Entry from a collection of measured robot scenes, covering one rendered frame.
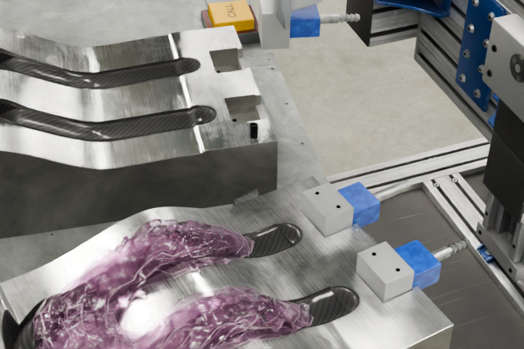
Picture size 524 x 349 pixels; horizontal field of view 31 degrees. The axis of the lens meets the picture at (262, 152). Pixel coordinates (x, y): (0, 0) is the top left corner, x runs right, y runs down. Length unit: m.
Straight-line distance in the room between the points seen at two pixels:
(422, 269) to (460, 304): 0.88
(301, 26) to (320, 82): 1.53
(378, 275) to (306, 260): 0.09
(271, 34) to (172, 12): 0.33
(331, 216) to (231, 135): 0.17
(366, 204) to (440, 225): 0.97
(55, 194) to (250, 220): 0.23
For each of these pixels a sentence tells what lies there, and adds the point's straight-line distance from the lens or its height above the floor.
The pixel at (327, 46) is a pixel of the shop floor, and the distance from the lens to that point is 2.90.
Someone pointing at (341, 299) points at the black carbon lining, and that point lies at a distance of 0.97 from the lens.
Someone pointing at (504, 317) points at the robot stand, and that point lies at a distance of 1.86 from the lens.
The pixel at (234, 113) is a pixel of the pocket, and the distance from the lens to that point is 1.18.
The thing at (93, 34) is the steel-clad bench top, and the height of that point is 0.80.
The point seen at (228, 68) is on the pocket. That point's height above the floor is 0.86.
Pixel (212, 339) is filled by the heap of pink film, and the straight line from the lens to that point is 0.86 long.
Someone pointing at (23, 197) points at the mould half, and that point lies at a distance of 1.10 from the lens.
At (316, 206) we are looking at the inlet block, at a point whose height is 0.88.
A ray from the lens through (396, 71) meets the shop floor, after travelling 2.81.
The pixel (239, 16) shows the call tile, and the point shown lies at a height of 0.84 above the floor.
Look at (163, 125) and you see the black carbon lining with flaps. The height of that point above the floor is 0.88.
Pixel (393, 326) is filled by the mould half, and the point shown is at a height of 0.85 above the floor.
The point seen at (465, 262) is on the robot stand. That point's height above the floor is 0.21.
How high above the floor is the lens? 1.57
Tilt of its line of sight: 39 degrees down
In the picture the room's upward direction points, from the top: straight up
